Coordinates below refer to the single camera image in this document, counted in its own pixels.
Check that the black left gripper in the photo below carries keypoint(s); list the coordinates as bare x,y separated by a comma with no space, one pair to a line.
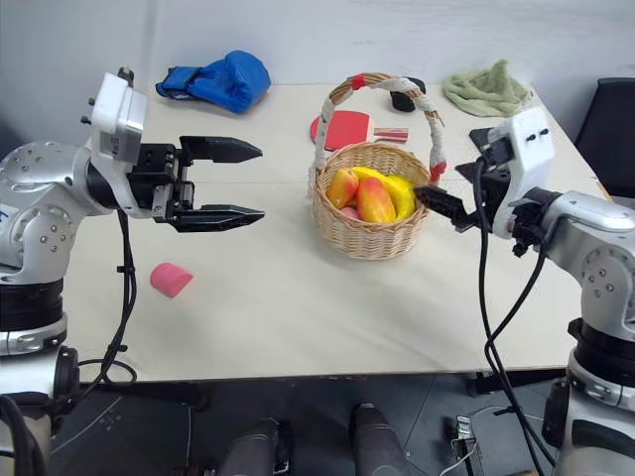
154,173

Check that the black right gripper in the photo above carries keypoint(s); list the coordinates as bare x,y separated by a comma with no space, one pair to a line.
493,181

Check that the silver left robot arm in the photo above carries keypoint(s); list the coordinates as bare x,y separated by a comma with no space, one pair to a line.
39,198

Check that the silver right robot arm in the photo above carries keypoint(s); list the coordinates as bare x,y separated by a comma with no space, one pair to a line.
595,233

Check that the yellow banana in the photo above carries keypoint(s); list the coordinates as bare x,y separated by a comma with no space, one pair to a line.
402,196

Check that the large red-yellow mango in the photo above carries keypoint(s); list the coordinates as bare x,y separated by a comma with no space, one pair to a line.
374,201

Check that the green towel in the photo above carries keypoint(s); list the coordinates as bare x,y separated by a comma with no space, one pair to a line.
486,89

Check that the small black object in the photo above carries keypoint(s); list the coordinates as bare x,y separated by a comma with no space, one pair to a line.
403,101

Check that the blue boxing glove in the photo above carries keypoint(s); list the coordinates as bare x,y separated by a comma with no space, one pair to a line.
223,79

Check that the pink half-round fruit piece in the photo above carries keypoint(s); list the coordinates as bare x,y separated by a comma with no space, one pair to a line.
168,280

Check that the pink peach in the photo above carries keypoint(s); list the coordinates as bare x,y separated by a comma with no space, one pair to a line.
349,213

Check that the small red-yellow mango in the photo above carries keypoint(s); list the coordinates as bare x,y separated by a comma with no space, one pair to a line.
342,186

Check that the red table tennis paddle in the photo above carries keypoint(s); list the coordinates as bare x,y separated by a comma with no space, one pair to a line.
347,126

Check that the black chair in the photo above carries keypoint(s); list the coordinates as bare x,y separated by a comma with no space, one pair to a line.
612,139

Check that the metal clamp device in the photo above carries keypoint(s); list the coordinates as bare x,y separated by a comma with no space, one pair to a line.
464,434

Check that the dark rounded robot leg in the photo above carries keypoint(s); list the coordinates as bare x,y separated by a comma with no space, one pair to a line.
253,446
382,441

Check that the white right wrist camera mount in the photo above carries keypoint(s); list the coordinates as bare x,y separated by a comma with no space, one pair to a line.
531,149

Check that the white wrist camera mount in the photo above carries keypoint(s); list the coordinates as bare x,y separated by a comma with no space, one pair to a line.
531,149
119,114

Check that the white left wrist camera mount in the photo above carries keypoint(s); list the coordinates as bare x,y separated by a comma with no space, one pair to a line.
119,114

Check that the black table frame bar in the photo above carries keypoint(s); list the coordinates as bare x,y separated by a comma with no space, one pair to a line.
536,380

